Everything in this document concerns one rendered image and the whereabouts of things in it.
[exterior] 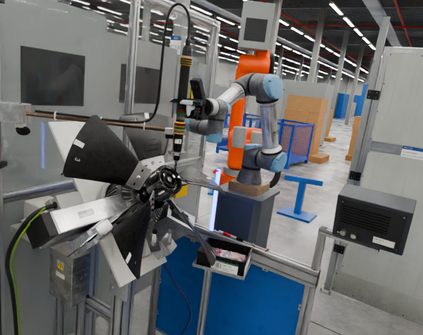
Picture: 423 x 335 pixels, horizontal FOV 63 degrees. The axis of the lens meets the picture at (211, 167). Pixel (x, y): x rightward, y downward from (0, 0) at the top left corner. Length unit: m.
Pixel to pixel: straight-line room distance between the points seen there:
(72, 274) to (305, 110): 8.25
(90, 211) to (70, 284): 0.44
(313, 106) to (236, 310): 7.74
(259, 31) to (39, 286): 4.26
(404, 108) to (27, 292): 2.64
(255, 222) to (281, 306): 0.48
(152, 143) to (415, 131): 2.00
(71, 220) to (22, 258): 0.81
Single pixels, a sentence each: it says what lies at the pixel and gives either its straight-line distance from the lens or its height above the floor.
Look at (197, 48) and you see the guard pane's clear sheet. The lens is 2.65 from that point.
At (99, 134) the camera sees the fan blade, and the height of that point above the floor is 1.37.
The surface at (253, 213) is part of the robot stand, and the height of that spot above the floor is 0.92.
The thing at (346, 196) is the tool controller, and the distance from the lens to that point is 1.43.
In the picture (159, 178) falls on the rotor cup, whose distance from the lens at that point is 1.25.
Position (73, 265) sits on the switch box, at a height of 0.81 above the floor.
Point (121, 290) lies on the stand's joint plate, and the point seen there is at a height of 0.75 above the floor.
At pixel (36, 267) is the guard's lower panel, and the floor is 0.57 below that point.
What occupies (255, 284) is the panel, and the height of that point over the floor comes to 0.68.
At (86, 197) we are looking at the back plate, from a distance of 1.41.
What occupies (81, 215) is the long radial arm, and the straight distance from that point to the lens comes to 1.22.
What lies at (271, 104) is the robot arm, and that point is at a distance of 1.80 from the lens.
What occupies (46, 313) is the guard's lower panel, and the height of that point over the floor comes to 0.28.
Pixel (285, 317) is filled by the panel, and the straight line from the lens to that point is 1.78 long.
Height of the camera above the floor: 1.57
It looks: 13 degrees down
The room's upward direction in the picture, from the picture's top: 7 degrees clockwise
